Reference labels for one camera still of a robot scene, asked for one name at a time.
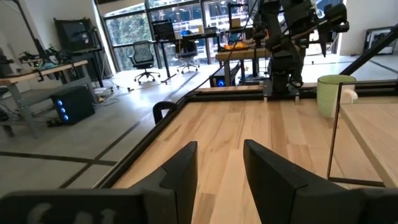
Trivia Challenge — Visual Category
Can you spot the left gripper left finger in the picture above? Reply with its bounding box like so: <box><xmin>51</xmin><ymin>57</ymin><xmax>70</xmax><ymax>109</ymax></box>
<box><xmin>129</xmin><ymin>141</ymin><xmax>199</xmax><ymax>224</ymax></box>

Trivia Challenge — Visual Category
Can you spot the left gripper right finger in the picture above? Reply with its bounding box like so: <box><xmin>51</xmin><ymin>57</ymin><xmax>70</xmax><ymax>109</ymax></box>
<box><xmin>243</xmin><ymin>139</ymin><xmax>358</xmax><ymax>224</ymax></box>

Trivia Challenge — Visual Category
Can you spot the small green mug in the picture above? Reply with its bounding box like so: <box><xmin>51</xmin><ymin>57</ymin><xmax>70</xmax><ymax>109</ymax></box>
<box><xmin>316</xmin><ymin>74</ymin><xmax>359</xmax><ymax>119</ymax></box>

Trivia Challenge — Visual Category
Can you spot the black framed picture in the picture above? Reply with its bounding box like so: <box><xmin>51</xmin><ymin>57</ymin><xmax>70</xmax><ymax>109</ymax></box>
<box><xmin>363</xmin><ymin>26</ymin><xmax>398</xmax><ymax>56</ymax></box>

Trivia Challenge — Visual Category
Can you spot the wooden work table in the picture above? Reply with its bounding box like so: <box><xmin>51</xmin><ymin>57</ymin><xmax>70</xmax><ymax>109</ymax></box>
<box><xmin>214</xmin><ymin>46</ymin><xmax>273</xmax><ymax>88</ymax></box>

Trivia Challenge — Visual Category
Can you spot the orange object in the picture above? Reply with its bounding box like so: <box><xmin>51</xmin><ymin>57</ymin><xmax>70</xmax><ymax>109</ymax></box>
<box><xmin>223</xmin><ymin>42</ymin><xmax>247</xmax><ymax>51</ymax></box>

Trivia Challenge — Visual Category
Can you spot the black computer tower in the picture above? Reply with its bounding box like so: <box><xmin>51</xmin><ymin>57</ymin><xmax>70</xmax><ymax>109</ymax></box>
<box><xmin>209</xmin><ymin>60</ymin><xmax>242</xmax><ymax>88</ymax></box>
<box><xmin>49</xmin><ymin>85</ymin><xmax>96</xmax><ymax>126</ymax></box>

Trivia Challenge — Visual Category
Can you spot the black office desk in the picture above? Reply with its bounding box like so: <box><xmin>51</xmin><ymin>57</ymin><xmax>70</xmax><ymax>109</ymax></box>
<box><xmin>150</xmin><ymin>30</ymin><xmax>224</xmax><ymax>85</ymax></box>

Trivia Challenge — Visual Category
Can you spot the black office chair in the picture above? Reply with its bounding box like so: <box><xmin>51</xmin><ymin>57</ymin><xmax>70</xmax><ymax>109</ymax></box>
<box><xmin>128</xmin><ymin>40</ymin><xmax>162</xmax><ymax>85</ymax></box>
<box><xmin>174</xmin><ymin>39</ymin><xmax>201</xmax><ymax>75</ymax></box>

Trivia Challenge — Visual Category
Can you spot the black text screen monitor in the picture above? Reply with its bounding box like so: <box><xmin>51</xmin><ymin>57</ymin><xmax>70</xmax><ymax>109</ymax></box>
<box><xmin>151</xmin><ymin>19</ymin><xmax>176</xmax><ymax>42</ymax></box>

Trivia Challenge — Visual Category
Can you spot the wood top grey workbench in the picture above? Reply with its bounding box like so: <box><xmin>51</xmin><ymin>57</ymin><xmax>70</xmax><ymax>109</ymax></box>
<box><xmin>0</xmin><ymin>59</ymin><xmax>94</xmax><ymax>139</ymax></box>

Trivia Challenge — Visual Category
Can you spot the black equipment case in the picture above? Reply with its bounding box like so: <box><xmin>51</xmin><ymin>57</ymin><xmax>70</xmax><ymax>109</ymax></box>
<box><xmin>53</xmin><ymin>17</ymin><xmax>105</xmax><ymax>54</ymax></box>

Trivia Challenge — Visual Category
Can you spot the black aluminium table frame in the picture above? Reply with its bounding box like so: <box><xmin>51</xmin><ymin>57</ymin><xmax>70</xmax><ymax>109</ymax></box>
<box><xmin>93</xmin><ymin>23</ymin><xmax>398</xmax><ymax>189</ymax></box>

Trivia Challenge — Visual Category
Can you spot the wooden shelf black frame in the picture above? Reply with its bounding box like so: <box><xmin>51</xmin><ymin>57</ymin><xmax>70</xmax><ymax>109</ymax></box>
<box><xmin>326</xmin><ymin>81</ymin><xmax>398</xmax><ymax>189</ymax></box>

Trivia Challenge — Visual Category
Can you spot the glass window wall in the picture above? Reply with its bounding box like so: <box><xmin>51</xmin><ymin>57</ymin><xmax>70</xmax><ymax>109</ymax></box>
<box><xmin>102</xmin><ymin>0</ymin><xmax>343</xmax><ymax>72</ymax></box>

